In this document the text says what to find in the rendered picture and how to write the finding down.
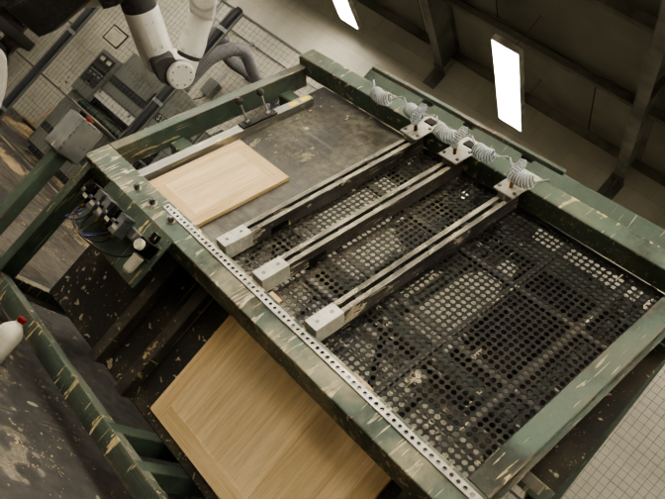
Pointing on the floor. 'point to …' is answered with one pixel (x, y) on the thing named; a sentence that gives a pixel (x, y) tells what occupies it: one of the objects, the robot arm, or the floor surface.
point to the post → (26, 191)
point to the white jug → (10, 336)
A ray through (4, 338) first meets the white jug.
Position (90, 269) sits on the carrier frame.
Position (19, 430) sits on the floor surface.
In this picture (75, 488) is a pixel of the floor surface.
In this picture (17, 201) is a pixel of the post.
